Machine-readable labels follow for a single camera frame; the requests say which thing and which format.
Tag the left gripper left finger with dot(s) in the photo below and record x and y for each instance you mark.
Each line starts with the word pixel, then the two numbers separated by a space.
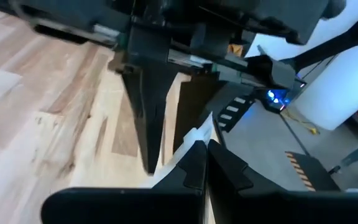
pixel 129 205

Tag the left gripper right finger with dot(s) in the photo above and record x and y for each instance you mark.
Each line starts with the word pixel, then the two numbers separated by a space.
pixel 275 208

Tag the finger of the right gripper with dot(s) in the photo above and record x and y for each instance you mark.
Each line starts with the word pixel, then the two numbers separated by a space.
pixel 149 109
pixel 194 99

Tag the clear plastic zip bag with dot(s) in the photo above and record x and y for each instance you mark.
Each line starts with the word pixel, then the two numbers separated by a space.
pixel 194 133

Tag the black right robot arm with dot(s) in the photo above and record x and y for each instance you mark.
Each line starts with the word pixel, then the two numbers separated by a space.
pixel 337 43

